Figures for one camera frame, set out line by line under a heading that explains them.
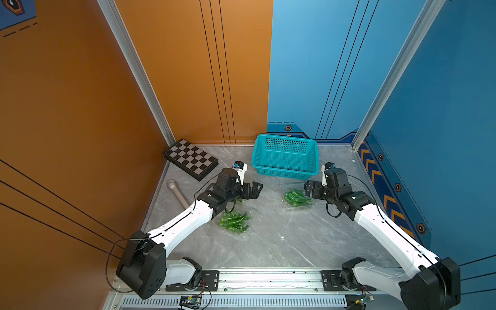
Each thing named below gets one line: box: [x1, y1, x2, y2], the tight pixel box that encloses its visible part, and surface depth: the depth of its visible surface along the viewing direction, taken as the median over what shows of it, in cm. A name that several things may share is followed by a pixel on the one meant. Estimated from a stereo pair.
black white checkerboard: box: [163, 138, 219, 182], surface depth 111 cm
